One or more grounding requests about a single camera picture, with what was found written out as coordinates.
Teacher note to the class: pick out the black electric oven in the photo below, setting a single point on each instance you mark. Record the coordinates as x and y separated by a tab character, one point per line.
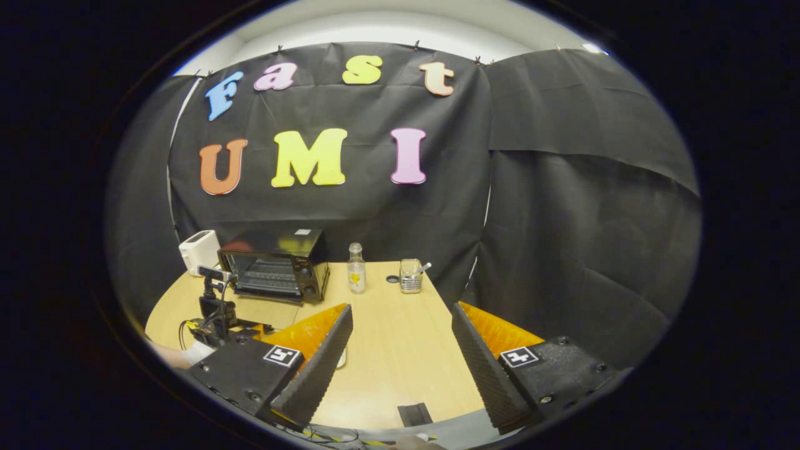
278	262

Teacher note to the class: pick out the white rectangular plate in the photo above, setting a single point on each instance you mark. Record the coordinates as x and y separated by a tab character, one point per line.
341	359

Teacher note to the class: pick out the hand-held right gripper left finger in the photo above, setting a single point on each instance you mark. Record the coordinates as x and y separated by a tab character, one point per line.
319	375

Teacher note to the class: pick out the white toaster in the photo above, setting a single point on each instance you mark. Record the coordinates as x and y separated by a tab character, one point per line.
199	251

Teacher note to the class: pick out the black rectangular bracket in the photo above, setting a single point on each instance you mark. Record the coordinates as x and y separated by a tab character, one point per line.
415	415

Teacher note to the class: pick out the metal utensil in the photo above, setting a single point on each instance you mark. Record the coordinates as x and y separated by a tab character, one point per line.
425	267

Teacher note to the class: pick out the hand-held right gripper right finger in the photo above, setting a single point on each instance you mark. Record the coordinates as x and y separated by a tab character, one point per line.
484	375

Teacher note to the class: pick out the clear drink bottle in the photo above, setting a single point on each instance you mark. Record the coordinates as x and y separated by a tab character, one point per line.
356	275

